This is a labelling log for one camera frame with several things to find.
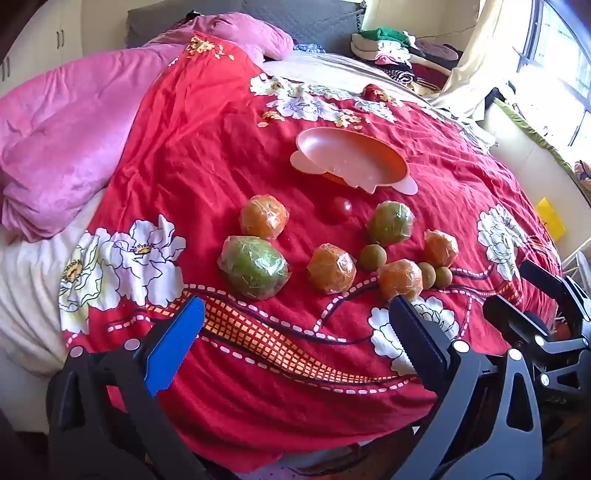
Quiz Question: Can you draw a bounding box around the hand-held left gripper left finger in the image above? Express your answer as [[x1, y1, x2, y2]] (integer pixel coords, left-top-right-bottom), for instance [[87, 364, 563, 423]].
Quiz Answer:
[[48, 295, 206, 480]]

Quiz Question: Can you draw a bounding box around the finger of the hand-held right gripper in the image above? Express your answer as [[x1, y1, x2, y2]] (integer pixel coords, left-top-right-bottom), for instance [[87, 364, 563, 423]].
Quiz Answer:
[[482, 294, 591, 358], [521, 260, 591, 324]]

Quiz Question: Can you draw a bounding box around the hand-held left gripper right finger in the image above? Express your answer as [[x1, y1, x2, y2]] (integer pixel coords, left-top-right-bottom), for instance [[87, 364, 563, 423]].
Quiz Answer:
[[389, 294, 543, 480]]

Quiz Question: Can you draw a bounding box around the plastic orange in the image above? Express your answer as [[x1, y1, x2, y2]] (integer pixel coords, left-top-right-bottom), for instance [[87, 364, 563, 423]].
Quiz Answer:
[[307, 244, 358, 295], [423, 229, 460, 268], [239, 195, 290, 240], [378, 259, 424, 302]]

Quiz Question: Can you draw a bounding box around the large green fruit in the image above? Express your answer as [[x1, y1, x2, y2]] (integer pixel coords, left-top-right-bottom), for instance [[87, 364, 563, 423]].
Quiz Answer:
[[218, 235, 291, 301]]

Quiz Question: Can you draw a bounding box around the red tomato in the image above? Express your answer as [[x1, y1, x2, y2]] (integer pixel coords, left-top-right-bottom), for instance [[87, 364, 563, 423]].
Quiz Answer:
[[323, 197, 354, 224]]

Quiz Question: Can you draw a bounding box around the orange plastic bowl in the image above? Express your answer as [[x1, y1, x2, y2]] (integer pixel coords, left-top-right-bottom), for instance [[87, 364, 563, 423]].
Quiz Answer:
[[290, 128, 419, 195]]

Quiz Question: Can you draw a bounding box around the yellow bag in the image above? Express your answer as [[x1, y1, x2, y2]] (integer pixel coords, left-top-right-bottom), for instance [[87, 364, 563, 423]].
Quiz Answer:
[[536, 198, 568, 241]]

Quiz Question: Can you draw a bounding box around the orange patterned cloth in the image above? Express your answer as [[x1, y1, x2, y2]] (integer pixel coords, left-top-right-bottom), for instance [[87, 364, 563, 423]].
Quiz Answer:
[[573, 159, 591, 191]]

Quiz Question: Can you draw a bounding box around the green trimmed window seat cover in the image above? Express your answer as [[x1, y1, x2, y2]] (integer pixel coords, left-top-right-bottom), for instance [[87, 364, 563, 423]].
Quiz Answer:
[[494, 97, 591, 204]]

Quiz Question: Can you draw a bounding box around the white crumpled cloth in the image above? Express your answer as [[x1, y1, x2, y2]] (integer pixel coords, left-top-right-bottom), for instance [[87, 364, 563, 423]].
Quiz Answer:
[[455, 113, 496, 152]]

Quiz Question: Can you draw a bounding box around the red floral blanket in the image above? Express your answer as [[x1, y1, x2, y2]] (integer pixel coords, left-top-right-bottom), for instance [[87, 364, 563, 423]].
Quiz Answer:
[[58, 44, 561, 472]]

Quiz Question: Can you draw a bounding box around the dark clothing heap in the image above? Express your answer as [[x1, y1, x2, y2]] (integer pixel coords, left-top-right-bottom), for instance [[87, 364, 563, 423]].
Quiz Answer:
[[485, 85, 518, 112]]

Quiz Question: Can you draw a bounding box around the window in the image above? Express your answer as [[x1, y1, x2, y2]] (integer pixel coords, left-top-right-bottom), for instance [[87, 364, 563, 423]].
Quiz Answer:
[[522, 0, 591, 153]]

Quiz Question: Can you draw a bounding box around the cream curtain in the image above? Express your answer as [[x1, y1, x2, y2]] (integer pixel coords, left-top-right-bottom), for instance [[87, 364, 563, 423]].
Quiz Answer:
[[425, 0, 536, 121]]

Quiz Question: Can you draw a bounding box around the pink quilt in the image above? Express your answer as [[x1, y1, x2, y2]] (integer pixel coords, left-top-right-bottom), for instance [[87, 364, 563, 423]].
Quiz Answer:
[[0, 11, 294, 243]]

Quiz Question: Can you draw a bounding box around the pile of folded clothes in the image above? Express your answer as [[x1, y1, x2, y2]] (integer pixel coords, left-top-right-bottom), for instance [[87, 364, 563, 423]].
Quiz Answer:
[[351, 28, 462, 95]]

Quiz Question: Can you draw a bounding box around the beige bed sheet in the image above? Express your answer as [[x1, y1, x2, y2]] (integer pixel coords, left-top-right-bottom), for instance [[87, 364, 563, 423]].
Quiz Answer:
[[263, 51, 444, 104]]

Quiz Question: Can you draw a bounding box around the white wardrobe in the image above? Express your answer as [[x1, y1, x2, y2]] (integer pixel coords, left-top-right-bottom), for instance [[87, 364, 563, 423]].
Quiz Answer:
[[0, 0, 88, 97]]

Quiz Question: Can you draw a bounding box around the grey padded headboard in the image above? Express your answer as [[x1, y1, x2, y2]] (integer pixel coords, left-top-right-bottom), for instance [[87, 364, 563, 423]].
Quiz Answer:
[[127, 0, 365, 54]]

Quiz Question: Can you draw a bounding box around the white wire rack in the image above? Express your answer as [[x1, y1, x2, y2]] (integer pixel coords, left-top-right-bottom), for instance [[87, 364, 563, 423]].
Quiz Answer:
[[561, 249, 591, 280]]

